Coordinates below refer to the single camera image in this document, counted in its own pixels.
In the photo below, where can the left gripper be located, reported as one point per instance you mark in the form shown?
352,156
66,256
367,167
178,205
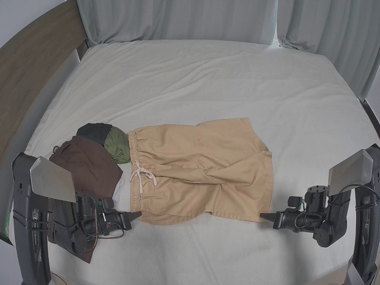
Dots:
118,221

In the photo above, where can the bed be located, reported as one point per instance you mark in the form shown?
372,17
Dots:
207,79

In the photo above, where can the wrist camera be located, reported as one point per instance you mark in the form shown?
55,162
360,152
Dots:
107,203
294,202

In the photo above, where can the narrow pale green curtain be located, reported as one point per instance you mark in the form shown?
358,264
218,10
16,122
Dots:
326,16

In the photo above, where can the tan shorts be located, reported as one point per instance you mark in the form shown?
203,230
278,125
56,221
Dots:
193,165

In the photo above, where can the black garment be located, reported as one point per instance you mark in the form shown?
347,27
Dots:
92,132

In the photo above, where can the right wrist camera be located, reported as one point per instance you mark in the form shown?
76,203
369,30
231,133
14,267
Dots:
294,202

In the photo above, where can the white cloth piece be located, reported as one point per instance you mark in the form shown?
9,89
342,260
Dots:
119,188

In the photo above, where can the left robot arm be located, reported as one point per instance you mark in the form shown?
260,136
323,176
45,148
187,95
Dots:
29,203

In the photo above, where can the wide pale green curtain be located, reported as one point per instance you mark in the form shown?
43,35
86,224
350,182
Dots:
178,10

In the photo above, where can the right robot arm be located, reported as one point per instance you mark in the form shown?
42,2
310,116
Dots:
334,227

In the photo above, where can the brown garment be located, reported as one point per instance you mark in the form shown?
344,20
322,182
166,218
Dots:
89,165

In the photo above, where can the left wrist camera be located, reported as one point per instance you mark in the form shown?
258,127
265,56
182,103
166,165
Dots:
107,203

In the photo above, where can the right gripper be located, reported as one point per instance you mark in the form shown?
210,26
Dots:
285,220

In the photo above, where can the green printed bag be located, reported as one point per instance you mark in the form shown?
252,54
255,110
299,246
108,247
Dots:
8,230

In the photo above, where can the green garment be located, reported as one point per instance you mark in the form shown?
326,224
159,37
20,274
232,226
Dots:
117,144

